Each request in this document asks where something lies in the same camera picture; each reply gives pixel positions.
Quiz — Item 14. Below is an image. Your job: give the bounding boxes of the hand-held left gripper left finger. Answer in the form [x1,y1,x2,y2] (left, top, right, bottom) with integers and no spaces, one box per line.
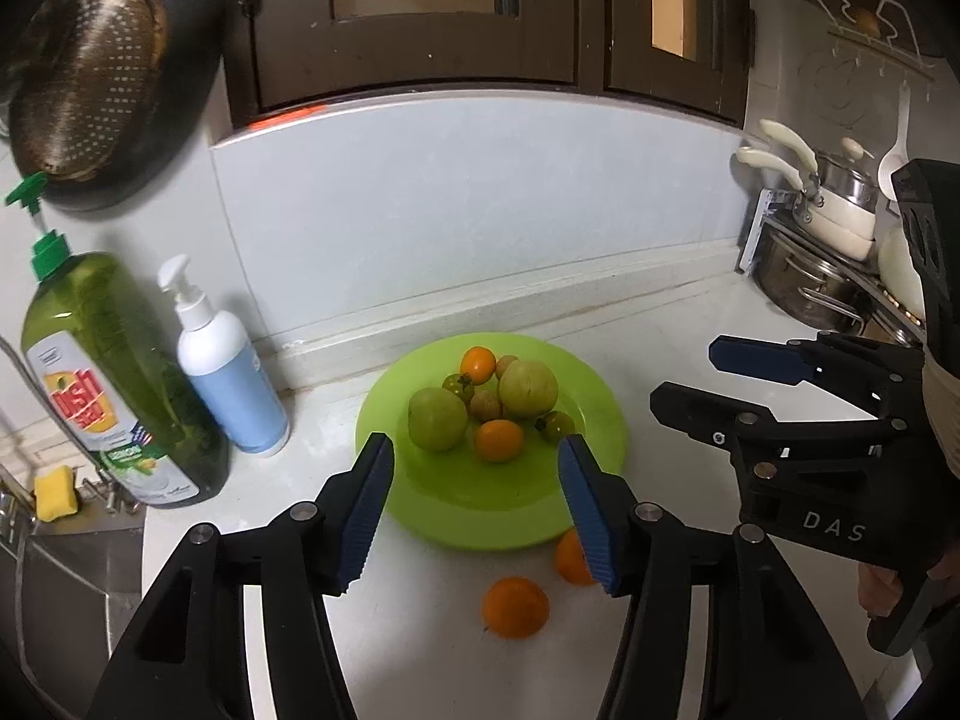
[88,431,396,720]

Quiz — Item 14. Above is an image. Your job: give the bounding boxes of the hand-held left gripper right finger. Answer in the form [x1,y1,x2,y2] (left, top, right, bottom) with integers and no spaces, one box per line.
[556,433,897,720]

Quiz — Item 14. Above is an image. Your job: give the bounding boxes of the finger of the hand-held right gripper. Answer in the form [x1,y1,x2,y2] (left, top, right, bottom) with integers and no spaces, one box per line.
[709,331,923,428]
[650,382,905,466]

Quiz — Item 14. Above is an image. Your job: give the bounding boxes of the green plate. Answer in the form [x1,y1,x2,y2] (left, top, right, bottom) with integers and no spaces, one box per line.
[355,332,629,550]

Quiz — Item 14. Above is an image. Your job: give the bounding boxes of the large green guava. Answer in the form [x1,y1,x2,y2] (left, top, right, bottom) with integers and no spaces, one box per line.
[498,360,560,419]

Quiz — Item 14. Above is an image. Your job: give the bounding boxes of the person's right hand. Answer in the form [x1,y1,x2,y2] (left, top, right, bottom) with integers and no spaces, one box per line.
[857,536,960,620]

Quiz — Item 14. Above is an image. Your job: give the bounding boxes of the large steel pot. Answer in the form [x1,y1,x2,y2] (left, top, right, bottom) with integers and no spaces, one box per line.
[754,225,863,331]

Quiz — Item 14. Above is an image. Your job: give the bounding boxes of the white metal pot rack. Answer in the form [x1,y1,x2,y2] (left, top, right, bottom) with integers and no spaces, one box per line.
[736,187,781,275]

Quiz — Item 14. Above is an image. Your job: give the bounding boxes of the white round pot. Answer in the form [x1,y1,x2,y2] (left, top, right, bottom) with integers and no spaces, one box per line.
[877,225,927,320]

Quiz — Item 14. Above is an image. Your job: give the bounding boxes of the white blue pump bottle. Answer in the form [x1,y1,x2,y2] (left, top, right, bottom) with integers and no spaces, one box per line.
[157,253,291,456]

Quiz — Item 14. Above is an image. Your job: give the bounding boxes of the small orange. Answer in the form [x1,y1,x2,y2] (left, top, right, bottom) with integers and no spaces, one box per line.
[459,346,497,385]

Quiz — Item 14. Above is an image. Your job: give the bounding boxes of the steel pot with lid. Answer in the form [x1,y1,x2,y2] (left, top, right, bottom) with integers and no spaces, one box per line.
[814,136,880,212]

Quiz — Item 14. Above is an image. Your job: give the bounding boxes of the cream saucepan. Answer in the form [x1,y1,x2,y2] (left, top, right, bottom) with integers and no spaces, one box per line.
[736,146,878,263]
[759,118,878,239]

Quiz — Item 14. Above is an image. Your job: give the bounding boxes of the white ladle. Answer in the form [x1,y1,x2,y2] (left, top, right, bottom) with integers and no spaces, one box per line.
[877,82,912,200]

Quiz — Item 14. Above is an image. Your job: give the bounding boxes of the steel sink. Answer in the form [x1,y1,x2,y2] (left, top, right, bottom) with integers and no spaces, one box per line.
[0,525,143,691]

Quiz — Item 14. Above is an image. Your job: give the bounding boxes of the green dish soap bottle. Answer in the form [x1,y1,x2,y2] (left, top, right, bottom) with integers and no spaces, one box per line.
[4,171,230,509]

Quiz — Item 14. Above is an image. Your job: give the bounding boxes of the yellow sponge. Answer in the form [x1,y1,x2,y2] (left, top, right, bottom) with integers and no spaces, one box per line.
[34,465,78,524]

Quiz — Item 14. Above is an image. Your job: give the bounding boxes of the steel faucet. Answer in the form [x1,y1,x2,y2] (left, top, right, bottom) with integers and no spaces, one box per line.
[0,334,145,541]

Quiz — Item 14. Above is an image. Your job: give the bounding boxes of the narrow dark cabinet door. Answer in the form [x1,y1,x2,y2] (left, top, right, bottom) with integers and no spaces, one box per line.
[600,0,753,128]

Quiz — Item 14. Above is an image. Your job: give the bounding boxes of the orange sticker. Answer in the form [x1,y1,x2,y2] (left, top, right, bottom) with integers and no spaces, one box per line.
[246,106,327,130]

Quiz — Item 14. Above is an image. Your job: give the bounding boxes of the wide dark cabinet door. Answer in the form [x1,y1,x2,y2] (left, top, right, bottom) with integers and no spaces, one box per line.
[225,0,601,128]

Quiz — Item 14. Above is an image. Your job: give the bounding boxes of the black wok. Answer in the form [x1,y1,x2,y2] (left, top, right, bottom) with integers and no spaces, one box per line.
[0,0,226,212]

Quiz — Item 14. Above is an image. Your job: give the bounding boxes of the metal colander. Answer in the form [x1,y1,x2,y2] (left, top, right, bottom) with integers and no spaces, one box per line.
[9,0,170,182]

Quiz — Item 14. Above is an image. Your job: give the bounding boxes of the white wire wall rack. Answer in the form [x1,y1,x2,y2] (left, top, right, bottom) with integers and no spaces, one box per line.
[799,0,935,80]

